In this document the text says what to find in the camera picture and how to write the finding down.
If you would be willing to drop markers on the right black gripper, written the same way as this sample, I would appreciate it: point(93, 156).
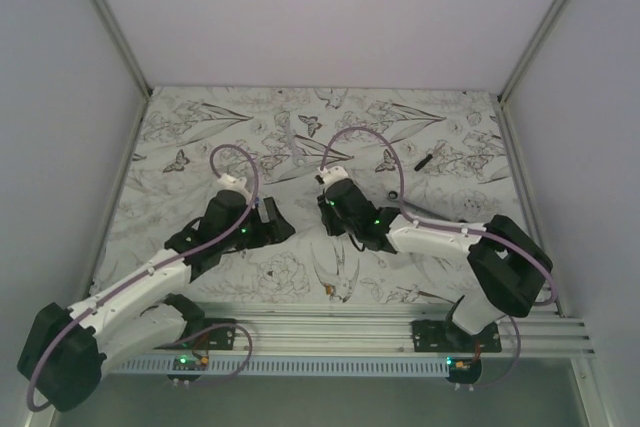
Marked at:
point(331, 229)

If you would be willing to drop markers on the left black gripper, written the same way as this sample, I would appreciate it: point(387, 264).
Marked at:
point(276, 230)

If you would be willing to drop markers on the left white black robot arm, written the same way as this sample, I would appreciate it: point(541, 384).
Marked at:
point(70, 349)

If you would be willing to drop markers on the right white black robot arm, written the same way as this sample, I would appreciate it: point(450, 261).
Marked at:
point(509, 267)

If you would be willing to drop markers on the ratchet wrench tool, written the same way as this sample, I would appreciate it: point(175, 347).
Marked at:
point(393, 196)

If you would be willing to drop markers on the small black screwdriver bit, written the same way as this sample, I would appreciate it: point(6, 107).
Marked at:
point(428, 158)

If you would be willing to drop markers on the silver open-end wrench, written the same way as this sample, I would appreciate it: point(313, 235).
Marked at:
point(282, 120)

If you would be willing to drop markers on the left green controller board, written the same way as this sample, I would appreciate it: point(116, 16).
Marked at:
point(187, 369)

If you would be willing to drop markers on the green controller board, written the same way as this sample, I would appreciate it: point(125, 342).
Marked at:
point(463, 372)
point(187, 369)

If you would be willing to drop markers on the right green controller board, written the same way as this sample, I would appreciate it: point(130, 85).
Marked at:
point(463, 372)

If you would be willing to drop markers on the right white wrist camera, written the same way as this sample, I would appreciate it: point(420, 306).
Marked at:
point(328, 176)

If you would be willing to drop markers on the aluminium mounting rail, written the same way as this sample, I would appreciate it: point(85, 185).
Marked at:
point(352, 329)

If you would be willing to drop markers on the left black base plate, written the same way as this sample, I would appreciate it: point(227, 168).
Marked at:
point(211, 334)

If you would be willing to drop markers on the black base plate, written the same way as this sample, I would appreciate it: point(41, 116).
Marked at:
point(211, 334)
point(439, 336)

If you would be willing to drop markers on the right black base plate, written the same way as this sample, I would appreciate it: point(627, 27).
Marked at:
point(439, 336)

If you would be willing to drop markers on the slotted grey cable duct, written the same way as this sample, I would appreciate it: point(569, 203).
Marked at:
point(323, 366)

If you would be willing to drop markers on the left aluminium frame post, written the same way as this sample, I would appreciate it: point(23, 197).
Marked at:
point(118, 39)

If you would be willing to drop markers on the aluminium frame post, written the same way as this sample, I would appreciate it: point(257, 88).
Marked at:
point(544, 28)
point(118, 39)

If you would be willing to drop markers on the right aluminium frame post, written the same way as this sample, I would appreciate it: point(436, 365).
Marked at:
point(544, 28)

